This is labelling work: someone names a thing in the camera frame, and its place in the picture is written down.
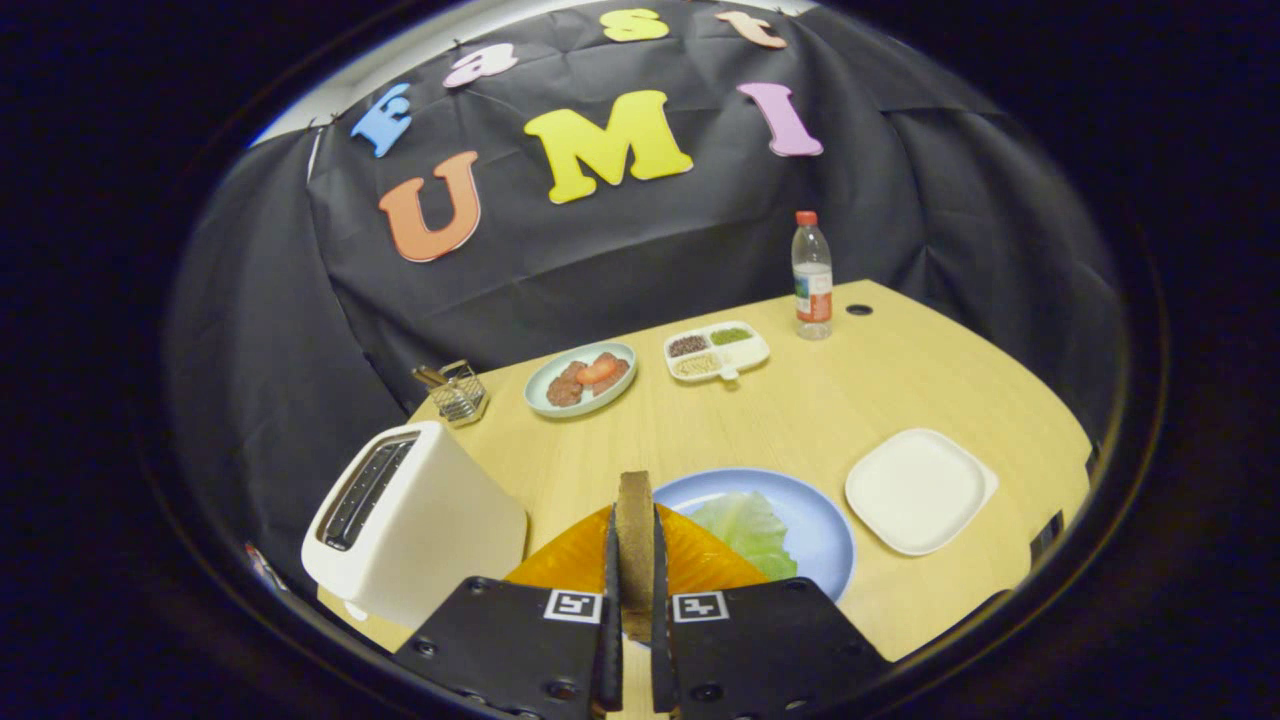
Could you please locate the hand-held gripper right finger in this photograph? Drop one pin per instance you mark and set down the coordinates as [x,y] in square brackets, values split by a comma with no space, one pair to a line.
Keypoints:
[770,645]

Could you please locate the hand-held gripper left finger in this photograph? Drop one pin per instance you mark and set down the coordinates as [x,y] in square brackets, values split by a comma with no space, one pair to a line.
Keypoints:
[500,640]

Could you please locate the green lettuce leaf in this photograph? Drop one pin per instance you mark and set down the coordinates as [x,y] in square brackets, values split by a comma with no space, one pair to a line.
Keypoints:
[745,525]

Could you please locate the brown toast slice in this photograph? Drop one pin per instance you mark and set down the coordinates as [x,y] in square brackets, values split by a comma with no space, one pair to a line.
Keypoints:
[634,540]

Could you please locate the white toaster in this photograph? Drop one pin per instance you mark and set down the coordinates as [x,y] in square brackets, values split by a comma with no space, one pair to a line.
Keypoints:
[440,530]

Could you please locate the blue round plate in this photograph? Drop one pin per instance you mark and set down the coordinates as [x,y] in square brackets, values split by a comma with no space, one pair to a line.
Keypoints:
[820,530]

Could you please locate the white square plate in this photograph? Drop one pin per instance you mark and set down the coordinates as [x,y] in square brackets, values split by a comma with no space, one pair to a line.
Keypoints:
[920,490]

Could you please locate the pale green round plate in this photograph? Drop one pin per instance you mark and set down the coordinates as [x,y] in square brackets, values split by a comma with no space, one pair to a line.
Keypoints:
[540,400]

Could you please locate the small red white bottle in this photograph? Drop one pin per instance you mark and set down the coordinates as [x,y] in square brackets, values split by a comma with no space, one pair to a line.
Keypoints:
[265,565]

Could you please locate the brown sausage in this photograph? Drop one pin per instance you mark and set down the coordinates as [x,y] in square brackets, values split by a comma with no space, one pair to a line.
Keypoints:
[565,388]
[613,378]

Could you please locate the brown wooden sticks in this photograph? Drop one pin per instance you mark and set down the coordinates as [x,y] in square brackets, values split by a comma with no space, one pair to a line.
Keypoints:
[428,376]

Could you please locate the red sausage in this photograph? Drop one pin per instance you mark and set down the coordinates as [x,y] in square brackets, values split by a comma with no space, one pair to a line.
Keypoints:
[597,371]

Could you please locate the beige grains pile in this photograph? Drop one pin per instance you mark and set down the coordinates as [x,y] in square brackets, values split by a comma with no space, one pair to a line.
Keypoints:
[697,365]

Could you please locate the white divided tray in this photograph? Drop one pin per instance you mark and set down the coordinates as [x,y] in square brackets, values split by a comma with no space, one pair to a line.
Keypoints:
[750,355]

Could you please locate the dark beans pile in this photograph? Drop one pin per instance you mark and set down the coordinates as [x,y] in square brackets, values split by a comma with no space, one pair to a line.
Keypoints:
[687,345]

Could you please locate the green beans pile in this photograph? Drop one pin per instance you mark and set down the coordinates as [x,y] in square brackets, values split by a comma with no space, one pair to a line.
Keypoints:
[730,336]

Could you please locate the clear red-capped water bottle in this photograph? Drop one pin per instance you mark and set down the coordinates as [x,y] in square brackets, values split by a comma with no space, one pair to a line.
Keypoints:
[812,285]

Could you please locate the black backdrop cloth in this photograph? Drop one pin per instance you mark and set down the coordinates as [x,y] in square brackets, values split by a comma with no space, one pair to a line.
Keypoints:
[620,250]

